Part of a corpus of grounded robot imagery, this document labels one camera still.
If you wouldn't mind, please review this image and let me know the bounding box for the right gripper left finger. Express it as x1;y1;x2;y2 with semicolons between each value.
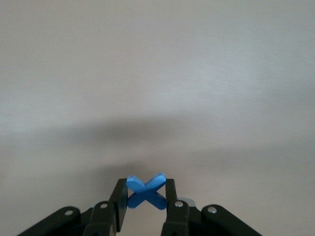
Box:
17;178;128;236

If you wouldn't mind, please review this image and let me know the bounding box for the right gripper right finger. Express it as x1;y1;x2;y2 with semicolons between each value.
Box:
161;178;263;236

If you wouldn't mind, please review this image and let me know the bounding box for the blue letter x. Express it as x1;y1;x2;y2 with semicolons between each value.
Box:
126;173;167;211

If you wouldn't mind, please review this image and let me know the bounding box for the brown table cover sheet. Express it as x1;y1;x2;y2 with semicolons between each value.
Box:
0;0;315;236

